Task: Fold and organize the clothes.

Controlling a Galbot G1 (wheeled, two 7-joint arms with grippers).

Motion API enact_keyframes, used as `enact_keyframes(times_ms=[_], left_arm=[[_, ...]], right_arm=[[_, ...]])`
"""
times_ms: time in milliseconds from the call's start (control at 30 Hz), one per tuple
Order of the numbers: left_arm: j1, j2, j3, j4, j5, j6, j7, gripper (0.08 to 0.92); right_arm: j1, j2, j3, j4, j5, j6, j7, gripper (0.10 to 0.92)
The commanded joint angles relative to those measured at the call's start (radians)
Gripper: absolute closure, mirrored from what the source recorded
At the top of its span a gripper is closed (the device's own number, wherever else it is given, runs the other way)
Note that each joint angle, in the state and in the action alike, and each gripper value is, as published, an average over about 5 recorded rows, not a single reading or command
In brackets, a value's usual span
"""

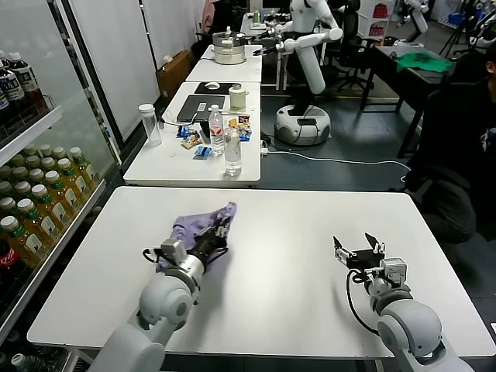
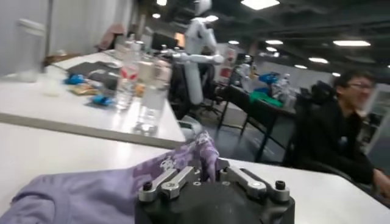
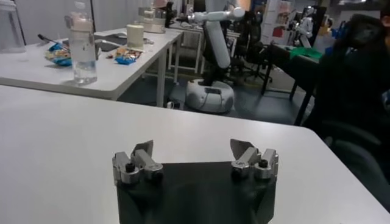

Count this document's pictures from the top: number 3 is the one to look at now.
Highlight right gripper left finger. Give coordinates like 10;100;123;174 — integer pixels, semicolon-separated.
112;139;165;185

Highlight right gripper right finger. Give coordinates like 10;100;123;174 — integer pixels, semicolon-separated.
229;138;280;181

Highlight person in black clothes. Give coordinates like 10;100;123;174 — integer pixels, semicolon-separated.
304;2;390;211

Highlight white wheeled background robot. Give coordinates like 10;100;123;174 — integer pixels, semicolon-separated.
184;0;246;114

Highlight black work table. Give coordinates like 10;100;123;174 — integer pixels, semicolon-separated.
260;42;321;126

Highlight blue snack packet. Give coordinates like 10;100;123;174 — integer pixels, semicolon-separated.
44;42;73;68
115;47;143;66

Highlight black office chair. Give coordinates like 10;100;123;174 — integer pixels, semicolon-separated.
231;11;275;83

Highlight green cloth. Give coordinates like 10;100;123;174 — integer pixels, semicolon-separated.
289;46;324;60

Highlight clear bottle pale cap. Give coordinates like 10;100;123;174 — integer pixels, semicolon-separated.
65;11;99;85

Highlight dark grey laptop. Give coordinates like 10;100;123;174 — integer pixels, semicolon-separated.
93;32;129;53

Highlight cream lidded canister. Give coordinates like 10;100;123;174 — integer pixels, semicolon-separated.
126;23;145;49

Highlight white shelf red boxes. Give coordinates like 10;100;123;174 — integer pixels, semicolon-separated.
261;0;294;46

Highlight small white background robot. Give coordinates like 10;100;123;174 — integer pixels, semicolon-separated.
296;5;316;49

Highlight steel steamer pot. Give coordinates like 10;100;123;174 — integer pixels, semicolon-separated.
138;5;167;34

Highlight tall clear tumbler white lid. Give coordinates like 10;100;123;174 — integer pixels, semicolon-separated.
0;0;27;54

